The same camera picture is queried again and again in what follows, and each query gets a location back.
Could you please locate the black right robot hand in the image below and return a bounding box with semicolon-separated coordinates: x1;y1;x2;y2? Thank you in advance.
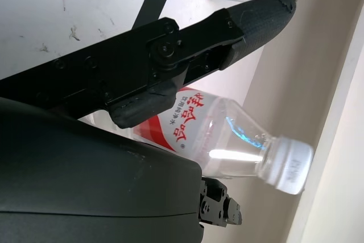
0;0;299;243

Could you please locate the clear water bottle red label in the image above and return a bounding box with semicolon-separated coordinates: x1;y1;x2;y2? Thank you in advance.
85;86;315;195

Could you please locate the black tape strip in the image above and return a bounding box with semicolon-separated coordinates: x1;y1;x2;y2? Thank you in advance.
131;0;168;32

